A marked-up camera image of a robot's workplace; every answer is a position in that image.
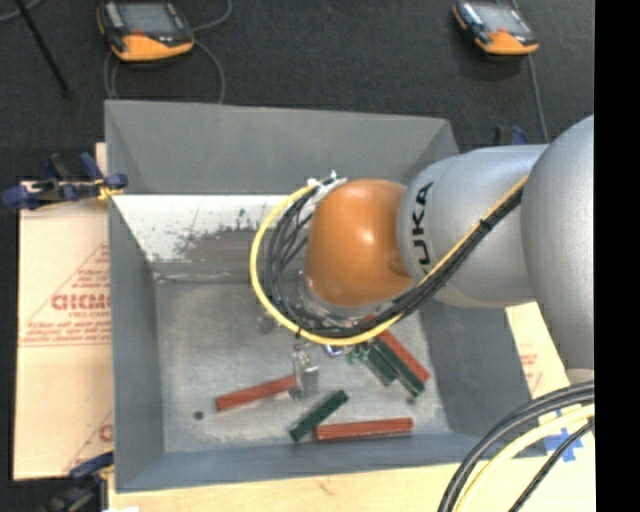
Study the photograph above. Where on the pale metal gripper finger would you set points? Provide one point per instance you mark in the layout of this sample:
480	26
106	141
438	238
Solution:
299	372
311	381

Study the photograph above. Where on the dark green flat block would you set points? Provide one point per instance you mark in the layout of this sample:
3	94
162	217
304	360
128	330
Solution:
405	376
319	415
379	369

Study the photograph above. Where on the red-brown flat block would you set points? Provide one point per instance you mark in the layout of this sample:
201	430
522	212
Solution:
365	429
407	361
252	393

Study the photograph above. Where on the grey metal bin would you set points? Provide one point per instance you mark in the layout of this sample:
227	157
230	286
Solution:
210	320

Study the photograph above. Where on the brown cardboard board red print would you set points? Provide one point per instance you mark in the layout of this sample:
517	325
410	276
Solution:
60	360

